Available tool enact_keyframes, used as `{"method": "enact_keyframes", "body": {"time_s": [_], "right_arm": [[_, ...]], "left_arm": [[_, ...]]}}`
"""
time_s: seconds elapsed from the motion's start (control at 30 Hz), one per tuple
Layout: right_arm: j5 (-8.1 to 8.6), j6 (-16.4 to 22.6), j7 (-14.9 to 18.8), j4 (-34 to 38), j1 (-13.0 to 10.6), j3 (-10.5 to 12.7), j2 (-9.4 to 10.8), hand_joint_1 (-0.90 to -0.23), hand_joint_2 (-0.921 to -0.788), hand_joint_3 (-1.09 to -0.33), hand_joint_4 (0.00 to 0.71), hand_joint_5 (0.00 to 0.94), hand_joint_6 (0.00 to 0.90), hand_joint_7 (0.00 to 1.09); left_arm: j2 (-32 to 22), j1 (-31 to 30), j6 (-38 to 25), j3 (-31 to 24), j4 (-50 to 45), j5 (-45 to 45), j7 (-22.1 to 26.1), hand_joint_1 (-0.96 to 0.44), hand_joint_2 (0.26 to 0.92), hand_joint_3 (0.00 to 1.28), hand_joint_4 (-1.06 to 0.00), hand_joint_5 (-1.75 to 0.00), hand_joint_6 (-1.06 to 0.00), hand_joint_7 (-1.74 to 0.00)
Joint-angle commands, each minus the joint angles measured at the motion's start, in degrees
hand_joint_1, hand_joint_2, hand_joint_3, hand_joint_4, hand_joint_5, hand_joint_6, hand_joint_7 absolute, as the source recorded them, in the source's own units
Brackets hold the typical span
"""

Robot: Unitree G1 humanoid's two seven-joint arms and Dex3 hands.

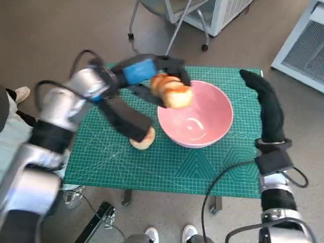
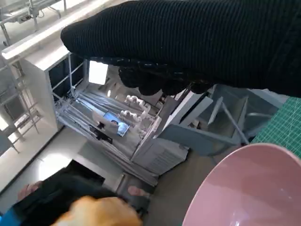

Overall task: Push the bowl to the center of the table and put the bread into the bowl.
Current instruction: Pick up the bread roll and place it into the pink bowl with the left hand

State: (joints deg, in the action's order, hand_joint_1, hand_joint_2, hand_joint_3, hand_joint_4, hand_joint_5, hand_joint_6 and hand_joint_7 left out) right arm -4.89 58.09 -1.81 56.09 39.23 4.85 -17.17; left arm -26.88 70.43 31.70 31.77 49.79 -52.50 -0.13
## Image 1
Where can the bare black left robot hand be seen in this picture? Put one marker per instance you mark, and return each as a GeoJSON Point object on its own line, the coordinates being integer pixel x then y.
{"type": "Point", "coordinates": [139, 71]}

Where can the round pale toy bread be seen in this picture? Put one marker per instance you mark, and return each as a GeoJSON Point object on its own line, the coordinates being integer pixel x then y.
{"type": "Point", "coordinates": [145, 144]}

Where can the pink bowl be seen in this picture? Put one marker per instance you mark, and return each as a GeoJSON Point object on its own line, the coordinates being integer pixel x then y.
{"type": "Point", "coordinates": [202, 126]}

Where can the black metal clamp bar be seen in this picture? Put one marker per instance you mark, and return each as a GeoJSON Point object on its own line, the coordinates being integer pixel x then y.
{"type": "Point", "coordinates": [96, 222]}

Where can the dark metal table leg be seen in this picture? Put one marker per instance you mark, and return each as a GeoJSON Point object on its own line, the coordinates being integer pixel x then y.
{"type": "Point", "coordinates": [127, 197]}
{"type": "Point", "coordinates": [217, 205]}

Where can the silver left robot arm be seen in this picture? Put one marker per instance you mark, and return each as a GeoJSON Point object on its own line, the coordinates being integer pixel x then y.
{"type": "Point", "coordinates": [60, 106]}

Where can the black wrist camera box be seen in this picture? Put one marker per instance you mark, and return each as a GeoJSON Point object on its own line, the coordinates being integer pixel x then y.
{"type": "Point", "coordinates": [273, 162]}
{"type": "Point", "coordinates": [126, 119]}

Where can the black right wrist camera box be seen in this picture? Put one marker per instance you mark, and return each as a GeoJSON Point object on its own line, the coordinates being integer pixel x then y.
{"type": "Point", "coordinates": [273, 162]}

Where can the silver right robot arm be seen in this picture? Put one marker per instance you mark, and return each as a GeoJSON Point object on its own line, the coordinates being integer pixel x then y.
{"type": "Point", "coordinates": [276, 202]}

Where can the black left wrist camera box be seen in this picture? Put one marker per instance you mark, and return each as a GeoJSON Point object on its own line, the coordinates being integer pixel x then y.
{"type": "Point", "coordinates": [126, 119]}

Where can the white vented metal cabinet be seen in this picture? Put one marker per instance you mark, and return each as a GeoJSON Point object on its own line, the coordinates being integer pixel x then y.
{"type": "Point", "coordinates": [227, 15]}
{"type": "Point", "coordinates": [303, 55]}

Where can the long orange toy bread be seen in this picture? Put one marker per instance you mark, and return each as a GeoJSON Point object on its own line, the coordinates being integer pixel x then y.
{"type": "Point", "coordinates": [174, 96]}

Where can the grey metal pole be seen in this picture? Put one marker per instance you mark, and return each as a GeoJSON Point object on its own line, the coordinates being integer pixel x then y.
{"type": "Point", "coordinates": [177, 30]}

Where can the person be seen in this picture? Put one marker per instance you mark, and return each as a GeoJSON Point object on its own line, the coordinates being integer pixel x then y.
{"type": "Point", "coordinates": [12, 129]}
{"type": "Point", "coordinates": [152, 235]}

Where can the green cutting mat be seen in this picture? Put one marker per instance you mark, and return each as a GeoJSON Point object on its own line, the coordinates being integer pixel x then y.
{"type": "Point", "coordinates": [126, 167]}

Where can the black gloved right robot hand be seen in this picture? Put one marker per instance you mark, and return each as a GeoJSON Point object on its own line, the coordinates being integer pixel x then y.
{"type": "Point", "coordinates": [272, 116]}

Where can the grey chair with casters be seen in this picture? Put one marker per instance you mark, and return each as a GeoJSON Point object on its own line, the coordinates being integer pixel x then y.
{"type": "Point", "coordinates": [152, 3]}

